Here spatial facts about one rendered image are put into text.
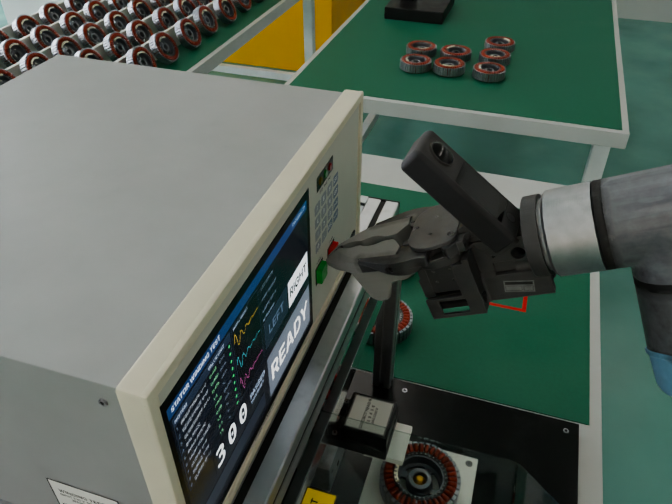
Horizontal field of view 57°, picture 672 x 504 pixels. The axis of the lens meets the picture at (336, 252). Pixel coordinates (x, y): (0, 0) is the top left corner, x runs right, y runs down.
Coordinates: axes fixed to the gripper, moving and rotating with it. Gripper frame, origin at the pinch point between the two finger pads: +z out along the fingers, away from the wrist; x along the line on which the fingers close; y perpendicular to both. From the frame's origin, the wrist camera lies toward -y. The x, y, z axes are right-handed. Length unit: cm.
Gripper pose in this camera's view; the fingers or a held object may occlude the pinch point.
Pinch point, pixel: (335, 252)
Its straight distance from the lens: 62.1
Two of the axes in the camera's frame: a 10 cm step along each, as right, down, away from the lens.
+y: 4.0, 8.0, 4.5
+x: 3.1, -5.8, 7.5
